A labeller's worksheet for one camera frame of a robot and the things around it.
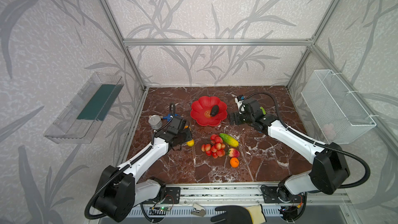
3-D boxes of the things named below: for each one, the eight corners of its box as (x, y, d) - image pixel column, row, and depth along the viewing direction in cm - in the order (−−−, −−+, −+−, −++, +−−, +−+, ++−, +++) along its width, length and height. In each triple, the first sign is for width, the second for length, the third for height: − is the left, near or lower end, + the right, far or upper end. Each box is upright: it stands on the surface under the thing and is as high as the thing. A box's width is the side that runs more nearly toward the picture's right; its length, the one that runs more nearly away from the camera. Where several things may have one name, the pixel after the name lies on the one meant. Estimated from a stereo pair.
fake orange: (230, 167, 84) (231, 165, 81) (229, 159, 87) (230, 157, 84) (238, 167, 84) (239, 165, 81) (237, 159, 87) (238, 157, 84)
